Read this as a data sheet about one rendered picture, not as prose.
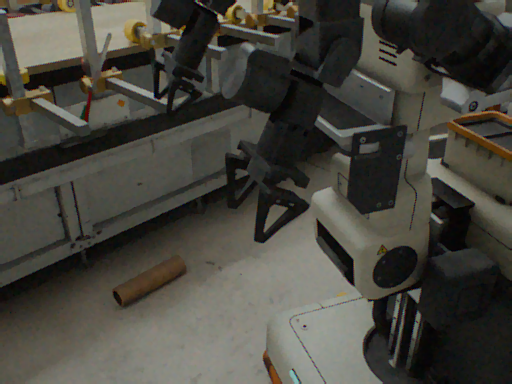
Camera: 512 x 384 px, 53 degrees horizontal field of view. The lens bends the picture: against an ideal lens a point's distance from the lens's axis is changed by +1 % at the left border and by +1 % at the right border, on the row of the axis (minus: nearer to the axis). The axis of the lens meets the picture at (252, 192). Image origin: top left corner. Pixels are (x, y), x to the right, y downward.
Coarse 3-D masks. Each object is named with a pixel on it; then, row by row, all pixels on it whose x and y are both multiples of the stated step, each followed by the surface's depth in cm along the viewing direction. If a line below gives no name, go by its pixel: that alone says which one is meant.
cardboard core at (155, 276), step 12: (168, 264) 207; (180, 264) 209; (144, 276) 200; (156, 276) 202; (168, 276) 205; (120, 288) 194; (132, 288) 195; (144, 288) 198; (120, 300) 198; (132, 300) 196
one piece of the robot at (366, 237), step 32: (480, 0) 77; (384, 64) 85; (416, 64) 78; (416, 96) 87; (416, 128) 91; (416, 160) 96; (320, 192) 113; (416, 192) 94; (352, 224) 101; (384, 224) 96; (416, 224) 98; (352, 256) 101; (384, 256) 99; (416, 256) 102; (384, 288) 104
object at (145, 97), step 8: (112, 80) 164; (120, 80) 164; (112, 88) 164; (120, 88) 161; (128, 88) 157; (136, 88) 157; (128, 96) 159; (136, 96) 155; (144, 96) 152; (152, 96) 151; (152, 104) 150; (160, 104) 147
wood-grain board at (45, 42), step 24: (240, 0) 273; (264, 0) 273; (24, 24) 218; (48, 24) 218; (72, 24) 219; (96, 24) 219; (120, 24) 219; (240, 24) 221; (24, 48) 183; (48, 48) 183; (72, 48) 184; (120, 48) 184
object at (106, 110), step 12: (108, 96) 169; (120, 96) 172; (72, 108) 161; (96, 108) 167; (108, 108) 170; (120, 108) 173; (96, 120) 169; (108, 120) 172; (120, 120) 175; (60, 132) 161; (72, 132) 164
